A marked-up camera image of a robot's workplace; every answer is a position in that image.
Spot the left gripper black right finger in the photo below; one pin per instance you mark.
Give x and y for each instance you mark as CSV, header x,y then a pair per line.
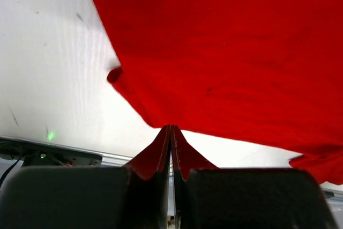
x,y
210,197

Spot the red t-shirt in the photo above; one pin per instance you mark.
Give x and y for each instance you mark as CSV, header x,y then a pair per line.
x,y
261,71

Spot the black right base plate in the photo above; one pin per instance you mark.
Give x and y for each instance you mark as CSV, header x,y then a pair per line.
x,y
34,154

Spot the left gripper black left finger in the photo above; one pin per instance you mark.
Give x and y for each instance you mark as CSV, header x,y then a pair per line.
x,y
134,195

